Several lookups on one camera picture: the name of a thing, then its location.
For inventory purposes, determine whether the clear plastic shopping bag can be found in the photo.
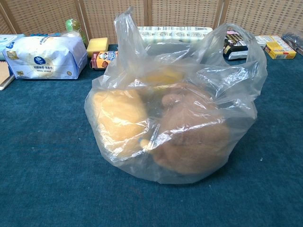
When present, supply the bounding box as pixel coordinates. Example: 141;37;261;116
84;6;268;185

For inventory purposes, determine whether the blue cookie package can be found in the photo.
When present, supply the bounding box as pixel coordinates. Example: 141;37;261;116
29;33;63;38

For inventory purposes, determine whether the light orange plush toy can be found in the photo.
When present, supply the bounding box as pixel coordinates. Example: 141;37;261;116
93;88;150;157

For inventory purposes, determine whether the brown spiral notebook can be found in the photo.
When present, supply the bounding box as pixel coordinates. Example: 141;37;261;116
0;61;16;91

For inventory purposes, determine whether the small white box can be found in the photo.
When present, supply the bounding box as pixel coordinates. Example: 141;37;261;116
254;35;267;49

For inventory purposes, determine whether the brown plush toy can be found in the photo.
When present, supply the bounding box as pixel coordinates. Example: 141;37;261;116
151;82;230;175

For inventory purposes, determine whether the white blue tissue pack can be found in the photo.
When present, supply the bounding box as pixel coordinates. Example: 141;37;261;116
2;35;88;80

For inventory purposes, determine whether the green round bottle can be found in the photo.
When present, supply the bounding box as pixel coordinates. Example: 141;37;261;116
65;18;89;46

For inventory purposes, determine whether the light blue wet wipes pack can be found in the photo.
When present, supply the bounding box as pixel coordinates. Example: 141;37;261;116
0;34;26;61

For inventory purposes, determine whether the long white printed pack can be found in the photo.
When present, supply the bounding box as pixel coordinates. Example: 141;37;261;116
137;26;214;44

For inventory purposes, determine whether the rattan folding screen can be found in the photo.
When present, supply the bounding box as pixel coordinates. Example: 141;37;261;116
0;0;303;46

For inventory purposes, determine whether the yellow sponge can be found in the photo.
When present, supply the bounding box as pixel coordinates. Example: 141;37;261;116
86;37;109;58

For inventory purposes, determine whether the yellow snack package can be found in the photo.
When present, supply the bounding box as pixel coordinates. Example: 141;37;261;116
142;67;186;86

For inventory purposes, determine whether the black purple snack package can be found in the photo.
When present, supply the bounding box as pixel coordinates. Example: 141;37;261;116
222;30;250;61

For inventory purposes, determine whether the yellow rectangular box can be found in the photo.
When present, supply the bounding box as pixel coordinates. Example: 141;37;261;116
259;35;297;60

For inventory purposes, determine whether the teal table cloth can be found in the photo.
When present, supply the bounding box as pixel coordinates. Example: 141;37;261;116
0;44;303;227

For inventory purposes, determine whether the brown panda cookie box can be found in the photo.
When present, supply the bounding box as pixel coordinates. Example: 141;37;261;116
89;51;119;70

